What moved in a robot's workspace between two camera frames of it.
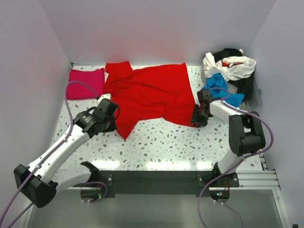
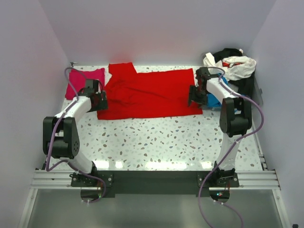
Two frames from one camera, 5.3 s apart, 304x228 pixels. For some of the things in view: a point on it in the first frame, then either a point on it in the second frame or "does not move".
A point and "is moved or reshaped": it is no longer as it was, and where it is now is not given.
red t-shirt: x=163 y=93 is moved or reshaped
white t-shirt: x=232 y=67 does not move
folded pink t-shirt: x=94 y=79 does not move
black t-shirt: x=244 y=85 does not move
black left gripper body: x=110 y=107 → x=101 y=101
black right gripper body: x=198 y=116 → x=193 y=95
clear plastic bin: x=230 y=74 does not move
